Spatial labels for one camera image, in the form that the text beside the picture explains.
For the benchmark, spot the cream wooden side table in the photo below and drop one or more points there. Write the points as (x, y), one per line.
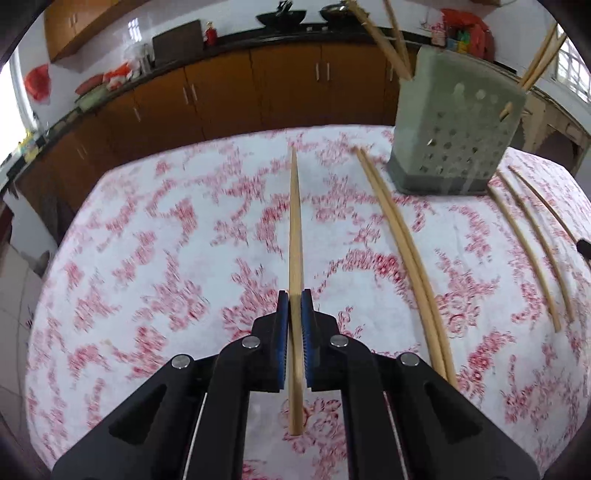
(561, 120)

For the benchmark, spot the green perforated chopstick holder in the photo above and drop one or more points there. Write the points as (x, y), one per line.
(443, 115)

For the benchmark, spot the red basin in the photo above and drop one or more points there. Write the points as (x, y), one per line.
(90, 84)

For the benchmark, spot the plain sliding window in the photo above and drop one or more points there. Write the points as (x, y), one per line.
(11, 106)

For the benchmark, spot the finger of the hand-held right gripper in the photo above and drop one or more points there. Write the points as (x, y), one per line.
(585, 249)

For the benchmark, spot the wooden upper wall cabinets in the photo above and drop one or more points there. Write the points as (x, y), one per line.
(87, 23)

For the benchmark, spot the barred window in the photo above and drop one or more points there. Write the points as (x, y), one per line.
(575, 64)

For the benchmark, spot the yellow detergent bottle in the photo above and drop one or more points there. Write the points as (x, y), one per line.
(28, 146)

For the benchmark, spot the lidded black wok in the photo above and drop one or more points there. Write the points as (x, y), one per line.
(337, 13)

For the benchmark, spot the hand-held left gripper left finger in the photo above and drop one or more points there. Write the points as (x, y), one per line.
(282, 341)

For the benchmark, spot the clear plastic bag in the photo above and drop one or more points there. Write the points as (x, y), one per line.
(137, 57)

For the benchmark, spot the red floral tablecloth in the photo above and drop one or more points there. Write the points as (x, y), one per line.
(184, 277)

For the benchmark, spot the black kitchen countertop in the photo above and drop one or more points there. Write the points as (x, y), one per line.
(138, 81)

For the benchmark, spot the red and white plastic bag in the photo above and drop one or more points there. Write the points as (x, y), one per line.
(117, 74)

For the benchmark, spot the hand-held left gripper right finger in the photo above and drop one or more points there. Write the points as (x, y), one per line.
(308, 341)

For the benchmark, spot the small red bottle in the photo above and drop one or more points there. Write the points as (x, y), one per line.
(211, 34)

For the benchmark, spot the red plastic bag on wall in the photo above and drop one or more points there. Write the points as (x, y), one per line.
(38, 83)

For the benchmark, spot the wooden lower kitchen cabinets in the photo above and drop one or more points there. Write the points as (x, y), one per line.
(231, 92)

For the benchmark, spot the dark cutting board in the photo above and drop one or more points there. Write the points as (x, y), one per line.
(178, 44)

